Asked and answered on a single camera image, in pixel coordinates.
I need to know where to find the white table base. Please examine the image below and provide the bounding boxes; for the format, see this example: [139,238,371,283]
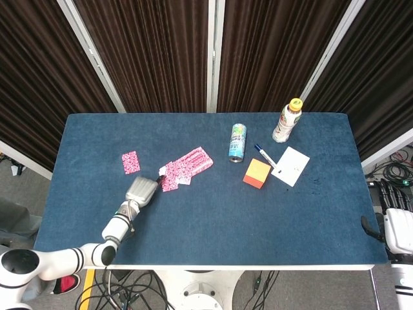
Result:
[106,264,377,310]

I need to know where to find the blue and white marker pen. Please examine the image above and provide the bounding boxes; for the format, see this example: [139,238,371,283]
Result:
[254,143,282,173]

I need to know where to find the black cable with green plug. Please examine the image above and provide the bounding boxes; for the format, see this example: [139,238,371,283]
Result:
[248,270,280,310]

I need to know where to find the black cable tangle under table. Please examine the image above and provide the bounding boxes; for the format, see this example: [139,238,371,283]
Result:
[76,270,175,310]

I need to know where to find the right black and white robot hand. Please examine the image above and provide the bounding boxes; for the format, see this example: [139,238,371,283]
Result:
[360,179,413,256]

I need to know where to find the dark brown curtain panel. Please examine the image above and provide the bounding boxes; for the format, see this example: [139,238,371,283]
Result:
[305,0,413,161]
[0,0,117,172]
[216,0,352,113]
[74,0,209,113]

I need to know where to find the blue green drink can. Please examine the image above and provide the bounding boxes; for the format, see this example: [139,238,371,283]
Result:
[228,123,248,164]

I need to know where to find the pink patterned packet stack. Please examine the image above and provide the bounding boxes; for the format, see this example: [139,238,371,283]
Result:
[157,146,214,193]

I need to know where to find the small pink patterned packet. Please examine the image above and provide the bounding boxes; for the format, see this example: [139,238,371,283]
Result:
[121,150,141,175]

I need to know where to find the black cables by curtain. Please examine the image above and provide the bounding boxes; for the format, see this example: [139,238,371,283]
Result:
[366,148,413,188]

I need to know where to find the orange yellow block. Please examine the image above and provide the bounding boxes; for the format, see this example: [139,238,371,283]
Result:
[242,158,272,189]

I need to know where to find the aluminium frame post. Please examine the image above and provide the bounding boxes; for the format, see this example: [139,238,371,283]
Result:
[299,0,367,101]
[361,129,413,169]
[57,0,126,113]
[206,0,226,113]
[0,140,54,181]

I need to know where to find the white bottle with yellow cap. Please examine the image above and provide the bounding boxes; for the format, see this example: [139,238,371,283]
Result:
[272,98,304,143]

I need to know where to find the white blank card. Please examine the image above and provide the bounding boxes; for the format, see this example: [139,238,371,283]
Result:
[270,146,310,188]

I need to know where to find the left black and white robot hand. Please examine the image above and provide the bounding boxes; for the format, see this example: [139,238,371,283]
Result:
[125,174,167,207]

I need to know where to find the blue felt table mat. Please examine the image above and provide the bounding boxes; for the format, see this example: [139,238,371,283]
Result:
[34,112,388,266]

